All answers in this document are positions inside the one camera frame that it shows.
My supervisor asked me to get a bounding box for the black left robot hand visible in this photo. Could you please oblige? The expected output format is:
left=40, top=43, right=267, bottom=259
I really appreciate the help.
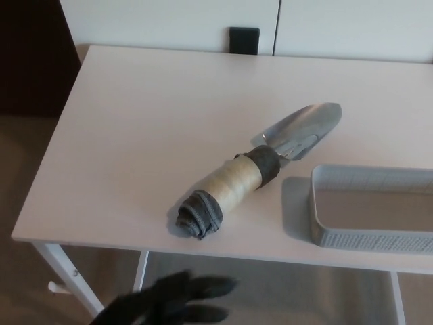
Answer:
left=89, top=269, right=240, bottom=325

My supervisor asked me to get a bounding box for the metal trowel with handle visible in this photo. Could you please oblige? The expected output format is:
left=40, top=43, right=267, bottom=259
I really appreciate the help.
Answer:
left=168, top=102, right=343, bottom=241

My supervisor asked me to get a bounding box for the white hook on desk leg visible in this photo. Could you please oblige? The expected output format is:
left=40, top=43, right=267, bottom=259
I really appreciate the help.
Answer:
left=47, top=280, right=69, bottom=295

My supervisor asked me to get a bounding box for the grey perforated plastic basket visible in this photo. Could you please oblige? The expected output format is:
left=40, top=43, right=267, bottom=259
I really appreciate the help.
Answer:
left=306, top=164, right=433, bottom=255

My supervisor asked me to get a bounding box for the dark brown wooden door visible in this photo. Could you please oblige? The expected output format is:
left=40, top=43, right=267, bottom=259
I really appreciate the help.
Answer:
left=0, top=0, right=83, bottom=120

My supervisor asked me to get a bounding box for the white cabinet with doors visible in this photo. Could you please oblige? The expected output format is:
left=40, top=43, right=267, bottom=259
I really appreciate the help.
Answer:
left=59, top=0, right=433, bottom=64

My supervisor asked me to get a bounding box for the white desk with metal frame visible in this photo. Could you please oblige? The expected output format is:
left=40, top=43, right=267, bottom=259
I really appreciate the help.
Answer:
left=9, top=43, right=433, bottom=325

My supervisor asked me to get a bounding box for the black cabinet door handle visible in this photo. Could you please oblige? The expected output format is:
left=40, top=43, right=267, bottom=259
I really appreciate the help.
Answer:
left=229, top=26, right=261, bottom=56

